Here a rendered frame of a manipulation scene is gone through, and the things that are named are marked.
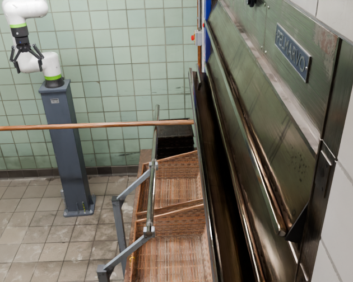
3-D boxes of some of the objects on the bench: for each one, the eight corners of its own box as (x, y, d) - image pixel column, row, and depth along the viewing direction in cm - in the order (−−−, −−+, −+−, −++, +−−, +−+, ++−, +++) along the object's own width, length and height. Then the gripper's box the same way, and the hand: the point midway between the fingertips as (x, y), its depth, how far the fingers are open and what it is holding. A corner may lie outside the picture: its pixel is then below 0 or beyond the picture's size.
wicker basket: (215, 234, 231) (216, 199, 217) (230, 318, 183) (232, 279, 169) (135, 238, 231) (131, 203, 217) (129, 323, 182) (122, 285, 168)
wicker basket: (208, 178, 282) (208, 146, 268) (214, 231, 233) (215, 196, 219) (143, 179, 283) (140, 148, 269) (135, 233, 234) (131, 198, 221)
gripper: (43, 33, 224) (52, 68, 234) (1, 36, 224) (12, 71, 233) (40, 35, 217) (49, 71, 227) (-3, 39, 217) (7, 75, 227)
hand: (29, 70), depth 230 cm, fingers open, 13 cm apart
